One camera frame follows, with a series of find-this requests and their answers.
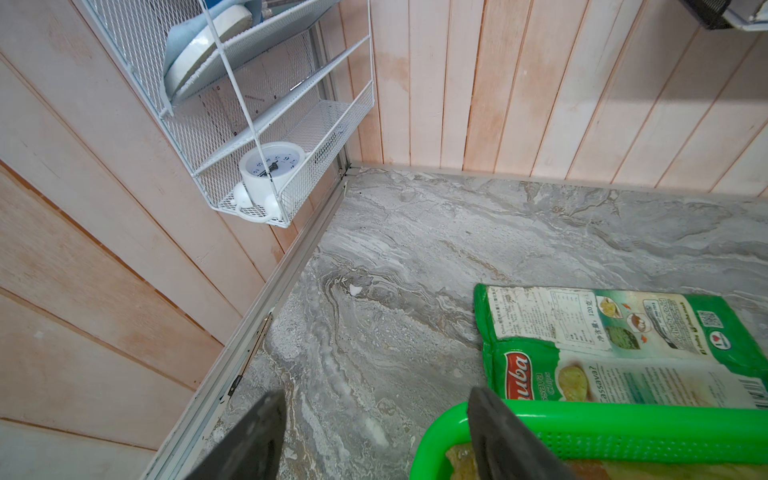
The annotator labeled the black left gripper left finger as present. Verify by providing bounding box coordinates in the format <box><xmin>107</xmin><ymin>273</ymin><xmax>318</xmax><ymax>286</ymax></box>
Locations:
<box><xmin>187</xmin><ymin>389</ymin><xmax>287</xmax><ymax>480</ymax></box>

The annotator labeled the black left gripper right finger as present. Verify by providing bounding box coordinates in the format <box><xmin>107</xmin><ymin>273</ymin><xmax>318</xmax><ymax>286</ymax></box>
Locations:
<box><xmin>467</xmin><ymin>387</ymin><xmax>576</xmax><ymax>479</ymax></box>

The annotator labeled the brown paper chips bag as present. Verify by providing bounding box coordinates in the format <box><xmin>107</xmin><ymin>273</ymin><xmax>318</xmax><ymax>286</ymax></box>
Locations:
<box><xmin>446</xmin><ymin>443</ymin><xmax>767</xmax><ymax>480</ymax></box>

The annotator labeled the light green Chuba chips bag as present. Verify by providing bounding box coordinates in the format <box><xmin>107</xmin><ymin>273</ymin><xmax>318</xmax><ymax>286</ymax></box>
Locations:
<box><xmin>474</xmin><ymin>284</ymin><xmax>767</xmax><ymax>409</ymax></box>

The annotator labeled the green plastic basket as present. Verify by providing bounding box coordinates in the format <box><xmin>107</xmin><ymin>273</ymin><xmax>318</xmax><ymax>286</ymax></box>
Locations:
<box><xmin>409</xmin><ymin>398</ymin><xmax>768</xmax><ymax>480</ymax></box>

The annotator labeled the small white alarm clock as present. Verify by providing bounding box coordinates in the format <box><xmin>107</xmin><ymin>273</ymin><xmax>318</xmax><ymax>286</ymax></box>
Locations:
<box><xmin>232</xmin><ymin>141</ymin><xmax>306</xmax><ymax>223</ymax></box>

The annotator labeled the white blue flat dish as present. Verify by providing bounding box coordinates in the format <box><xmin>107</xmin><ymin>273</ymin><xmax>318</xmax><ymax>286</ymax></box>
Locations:
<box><xmin>163</xmin><ymin>0</ymin><xmax>263</xmax><ymax>99</ymax></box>

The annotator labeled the white wire wall shelf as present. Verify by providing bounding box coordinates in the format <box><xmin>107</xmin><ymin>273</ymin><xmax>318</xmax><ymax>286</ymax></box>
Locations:
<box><xmin>85</xmin><ymin>1</ymin><xmax>375</xmax><ymax>228</ymax></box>

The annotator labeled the black mesh wall basket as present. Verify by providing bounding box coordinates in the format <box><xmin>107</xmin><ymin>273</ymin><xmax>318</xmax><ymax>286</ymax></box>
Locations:
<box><xmin>681</xmin><ymin>0</ymin><xmax>767</xmax><ymax>32</ymax></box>

